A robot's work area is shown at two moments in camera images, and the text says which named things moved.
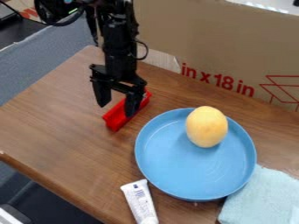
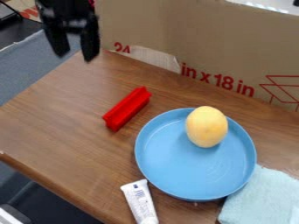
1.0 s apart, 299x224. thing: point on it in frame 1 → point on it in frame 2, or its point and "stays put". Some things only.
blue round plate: x=188 y=171 stays put
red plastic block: x=117 y=115 stays put
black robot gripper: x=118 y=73 → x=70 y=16
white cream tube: x=141 y=201 stays put
